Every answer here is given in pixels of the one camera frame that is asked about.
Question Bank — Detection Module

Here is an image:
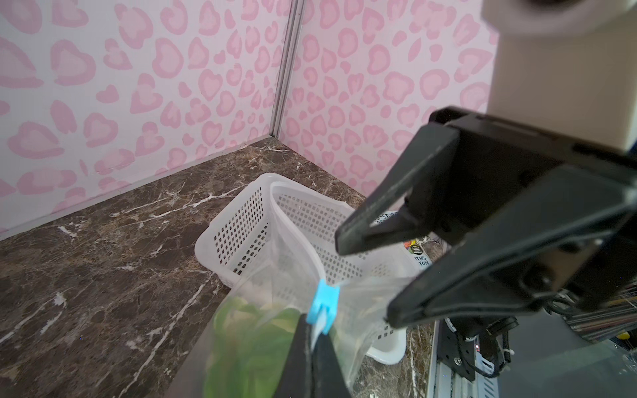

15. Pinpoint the white plastic basket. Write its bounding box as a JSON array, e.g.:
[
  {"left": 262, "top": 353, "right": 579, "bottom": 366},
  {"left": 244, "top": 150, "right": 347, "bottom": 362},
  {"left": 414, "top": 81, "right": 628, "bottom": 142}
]
[{"left": 195, "top": 173, "right": 429, "bottom": 365}]

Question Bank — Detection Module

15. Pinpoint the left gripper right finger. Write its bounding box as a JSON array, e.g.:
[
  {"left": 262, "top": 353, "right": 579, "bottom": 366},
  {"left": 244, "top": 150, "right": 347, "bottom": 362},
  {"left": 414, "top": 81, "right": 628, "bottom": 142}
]
[{"left": 312, "top": 334, "right": 351, "bottom": 398}]

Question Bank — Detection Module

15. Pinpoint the aluminium frame rail base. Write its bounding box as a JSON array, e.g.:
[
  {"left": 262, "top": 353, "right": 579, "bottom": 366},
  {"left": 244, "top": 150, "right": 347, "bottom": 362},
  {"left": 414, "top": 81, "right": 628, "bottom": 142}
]
[{"left": 427, "top": 282, "right": 636, "bottom": 397}]

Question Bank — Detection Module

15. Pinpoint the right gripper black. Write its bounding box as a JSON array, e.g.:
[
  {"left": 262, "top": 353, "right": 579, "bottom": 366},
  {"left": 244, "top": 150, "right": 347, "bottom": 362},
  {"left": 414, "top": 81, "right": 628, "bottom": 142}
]
[{"left": 335, "top": 107, "right": 636, "bottom": 328}]

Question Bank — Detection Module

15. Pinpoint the clear zip top bag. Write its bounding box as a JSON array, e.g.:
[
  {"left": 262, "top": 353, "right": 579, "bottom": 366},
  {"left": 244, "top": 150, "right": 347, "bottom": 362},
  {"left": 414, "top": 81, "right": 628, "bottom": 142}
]
[{"left": 167, "top": 174, "right": 426, "bottom": 397}]

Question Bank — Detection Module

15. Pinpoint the blue bag zipper slider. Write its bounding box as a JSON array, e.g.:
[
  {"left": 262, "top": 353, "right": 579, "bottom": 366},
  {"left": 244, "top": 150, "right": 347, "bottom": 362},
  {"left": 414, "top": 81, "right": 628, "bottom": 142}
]
[{"left": 306, "top": 280, "right": 340, "bottom": 335}]

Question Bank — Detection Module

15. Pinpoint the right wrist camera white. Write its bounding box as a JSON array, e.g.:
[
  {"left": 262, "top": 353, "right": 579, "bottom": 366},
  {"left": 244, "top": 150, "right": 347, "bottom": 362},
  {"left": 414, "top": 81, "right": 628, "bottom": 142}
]
[{"left": 481, "top": 0, "right": 636, "bottom": 151}]

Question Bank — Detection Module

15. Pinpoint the colourful paperback book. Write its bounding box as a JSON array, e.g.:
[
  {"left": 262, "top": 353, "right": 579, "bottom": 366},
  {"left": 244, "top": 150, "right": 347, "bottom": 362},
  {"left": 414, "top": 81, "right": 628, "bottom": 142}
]
[{"left": 375, "top": 211, "right": 446, "bottom": 270}]

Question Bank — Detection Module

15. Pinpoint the green lettuce toy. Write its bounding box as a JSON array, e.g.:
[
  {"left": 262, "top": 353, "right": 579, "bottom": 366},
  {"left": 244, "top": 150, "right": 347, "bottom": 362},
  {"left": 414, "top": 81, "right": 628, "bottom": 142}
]
[{"left": 202, "top": 296, "right": 306, "bottom": 397}]

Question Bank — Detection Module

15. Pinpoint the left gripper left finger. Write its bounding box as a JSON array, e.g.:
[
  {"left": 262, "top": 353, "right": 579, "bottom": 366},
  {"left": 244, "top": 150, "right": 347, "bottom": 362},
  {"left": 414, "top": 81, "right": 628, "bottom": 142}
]
[{"left": 273, "top": 314, "right": 312, "bottom": 398}]

